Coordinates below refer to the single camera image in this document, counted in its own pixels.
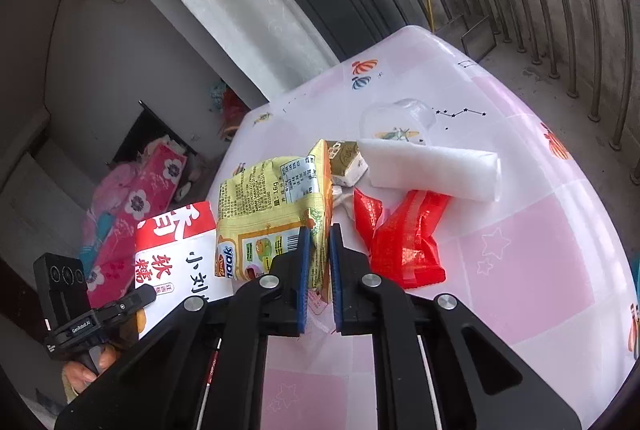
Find red and white candy bag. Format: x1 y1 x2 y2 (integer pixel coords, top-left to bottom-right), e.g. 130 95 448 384
134 202 237 342

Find white foam sheet roll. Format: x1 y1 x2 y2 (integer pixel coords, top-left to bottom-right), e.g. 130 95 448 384
356 138 502 202

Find yellow snack packet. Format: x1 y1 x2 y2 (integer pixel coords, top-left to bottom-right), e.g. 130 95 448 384
215 139 335 317

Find person's left hand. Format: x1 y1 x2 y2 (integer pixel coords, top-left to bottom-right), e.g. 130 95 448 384
62 343 119 397

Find red plastic wrapper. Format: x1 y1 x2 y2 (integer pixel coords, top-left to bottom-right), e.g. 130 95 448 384
353 188 447 289

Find pink checked balloon tablecloth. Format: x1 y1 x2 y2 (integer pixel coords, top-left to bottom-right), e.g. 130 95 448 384
200 26 640 430

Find black board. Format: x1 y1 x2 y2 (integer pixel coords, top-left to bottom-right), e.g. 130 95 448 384
112 100 199 167

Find metal dustpan frame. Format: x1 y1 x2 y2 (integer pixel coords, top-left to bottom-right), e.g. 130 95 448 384
439 14 499 63

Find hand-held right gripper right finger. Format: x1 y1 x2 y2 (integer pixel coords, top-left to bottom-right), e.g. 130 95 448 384
327 224 583 430

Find pile of colourful bags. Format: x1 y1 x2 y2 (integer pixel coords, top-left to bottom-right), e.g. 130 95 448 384
207 78 252 141

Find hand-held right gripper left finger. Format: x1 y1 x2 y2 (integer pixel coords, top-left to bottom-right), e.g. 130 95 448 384
55 226 313 430

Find clear plastic cup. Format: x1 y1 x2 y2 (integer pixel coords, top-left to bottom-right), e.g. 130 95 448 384
359 98 437 145

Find small gold drink carton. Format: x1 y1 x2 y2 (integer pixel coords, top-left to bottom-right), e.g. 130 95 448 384
326 140 370 189

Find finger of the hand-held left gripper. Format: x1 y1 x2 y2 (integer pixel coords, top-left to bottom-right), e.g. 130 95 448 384
95 285 157 327

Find pink floral blanket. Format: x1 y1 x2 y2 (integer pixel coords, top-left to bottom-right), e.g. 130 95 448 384
80 135 192 311

